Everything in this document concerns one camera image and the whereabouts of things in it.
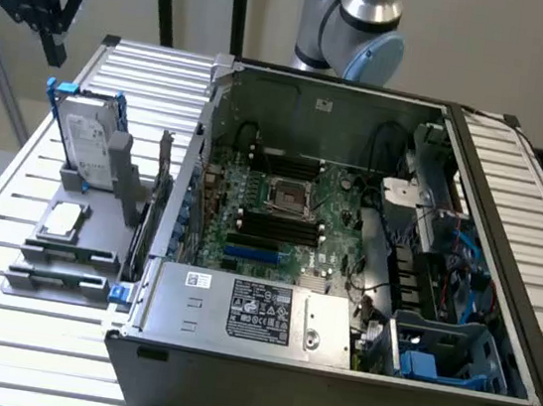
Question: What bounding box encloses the silver CPU chip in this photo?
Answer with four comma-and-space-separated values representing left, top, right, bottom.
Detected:
43, 201, 85, 240

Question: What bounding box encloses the black RAM slot bank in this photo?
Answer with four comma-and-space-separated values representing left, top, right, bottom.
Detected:
236, 208, 327, 249
249, 146, 329, 184

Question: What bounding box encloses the CPU socket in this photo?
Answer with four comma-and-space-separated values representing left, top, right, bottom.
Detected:
260, 176, 319, 220

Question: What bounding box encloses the blue expansion slot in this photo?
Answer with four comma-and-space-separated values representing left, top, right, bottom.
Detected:
222, 241, 282, 264

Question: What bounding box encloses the silver hard disk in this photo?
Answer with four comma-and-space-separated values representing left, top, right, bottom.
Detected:
47, 93, 126, 191

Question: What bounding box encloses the grey parts rack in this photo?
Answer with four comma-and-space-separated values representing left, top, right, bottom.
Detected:
0, 117, 157, 314

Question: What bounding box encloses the graphics card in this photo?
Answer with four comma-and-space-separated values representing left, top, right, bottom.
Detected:
122, 126, 183, 286

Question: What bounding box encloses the blue case latch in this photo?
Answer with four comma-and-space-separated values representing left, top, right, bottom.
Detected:
107, 282, 133, 306

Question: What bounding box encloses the silver power supply unit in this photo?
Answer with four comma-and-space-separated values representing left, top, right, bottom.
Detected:
120, 255, 362, 372

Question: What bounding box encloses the green motherboard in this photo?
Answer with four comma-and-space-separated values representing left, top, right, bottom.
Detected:
189, 143, 375, 299

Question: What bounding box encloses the silver chipset heat sink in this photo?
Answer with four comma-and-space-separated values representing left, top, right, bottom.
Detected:
296, 272, 334, 295

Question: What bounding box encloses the grey metal disk bay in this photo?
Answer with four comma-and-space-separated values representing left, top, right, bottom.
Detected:
372, 116, 485, 260

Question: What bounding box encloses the open black PC case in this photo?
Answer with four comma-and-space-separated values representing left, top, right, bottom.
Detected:
93, 43, 543, 406

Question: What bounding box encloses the blue plastic drive cage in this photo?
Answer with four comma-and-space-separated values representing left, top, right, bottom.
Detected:
383, 307, 520, 397

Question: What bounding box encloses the blue disk carrier frame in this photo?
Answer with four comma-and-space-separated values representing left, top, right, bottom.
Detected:
33, 76, 135, 194

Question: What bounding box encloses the black power cable bundle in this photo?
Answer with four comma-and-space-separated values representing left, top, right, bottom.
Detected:
363, 117, 414, 183
234, 118, 264, 158

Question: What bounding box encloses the blue data wire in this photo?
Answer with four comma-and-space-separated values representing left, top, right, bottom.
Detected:
438, 224, 500, 329

